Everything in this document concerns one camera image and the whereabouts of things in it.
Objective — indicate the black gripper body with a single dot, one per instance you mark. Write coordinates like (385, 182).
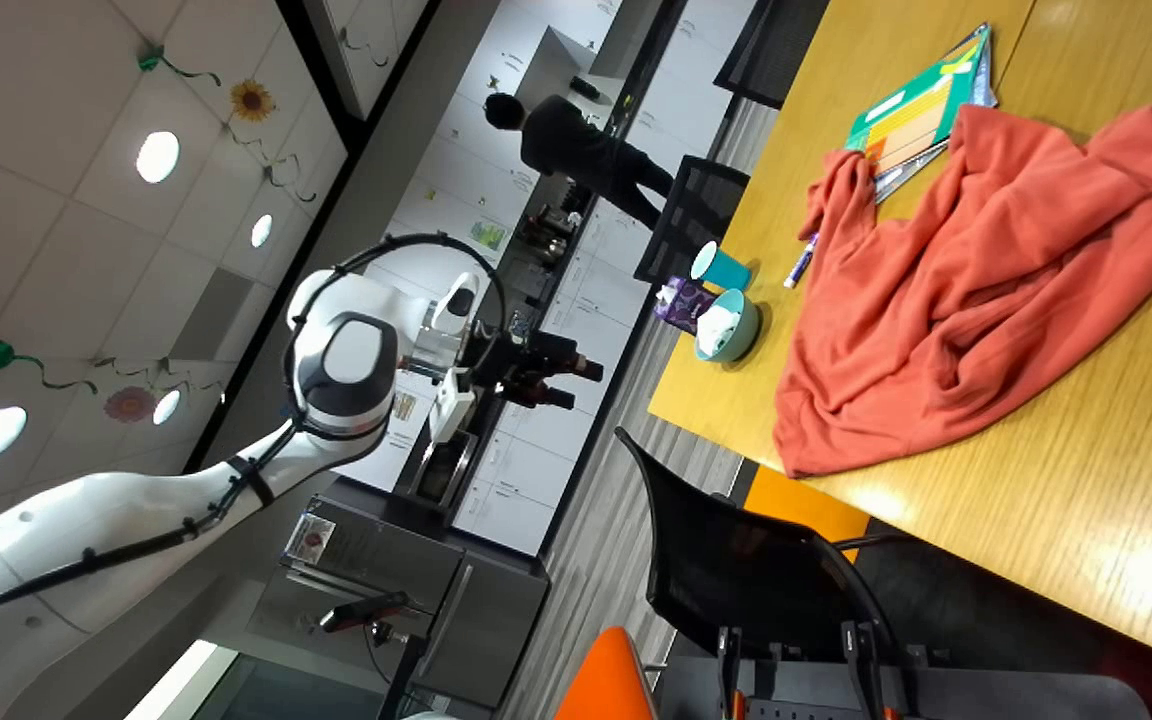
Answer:
(506, 368)

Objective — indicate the orange shirt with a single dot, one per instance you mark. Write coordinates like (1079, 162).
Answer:
(991, 293)

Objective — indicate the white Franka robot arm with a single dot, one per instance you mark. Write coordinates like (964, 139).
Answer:
(137, 521)

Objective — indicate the black mesh chair back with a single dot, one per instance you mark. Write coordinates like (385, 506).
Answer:
(694, 215)

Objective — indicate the black mesh office chair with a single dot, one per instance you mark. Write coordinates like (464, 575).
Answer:
(721, 555)

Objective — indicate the orange chair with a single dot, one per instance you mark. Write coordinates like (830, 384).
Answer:
(607, 683)

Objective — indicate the grey chair seat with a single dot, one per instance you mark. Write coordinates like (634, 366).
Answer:
(1000, 695)

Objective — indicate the purple small box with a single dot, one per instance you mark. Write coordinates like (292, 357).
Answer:
(677, 307)

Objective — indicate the teal and white round container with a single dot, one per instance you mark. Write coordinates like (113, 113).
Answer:
(728, 327)

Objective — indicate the teal cup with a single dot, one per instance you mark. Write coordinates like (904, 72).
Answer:
(721, 269)

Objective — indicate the person in black clothes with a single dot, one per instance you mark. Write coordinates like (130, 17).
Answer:
(576, 145)

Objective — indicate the grey robot stand cabinet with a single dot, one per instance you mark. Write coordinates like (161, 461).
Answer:
(468, 620)

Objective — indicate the blue and white pen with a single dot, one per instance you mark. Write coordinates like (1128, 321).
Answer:
(803, 264)

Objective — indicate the sunflower ceiling decoration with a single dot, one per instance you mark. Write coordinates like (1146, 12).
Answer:
(253, 100)

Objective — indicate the pink ceiling decoration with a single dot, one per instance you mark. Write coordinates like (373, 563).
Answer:
(125, 404)

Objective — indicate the green and yellow book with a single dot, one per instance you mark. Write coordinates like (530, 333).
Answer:
(921, 113)

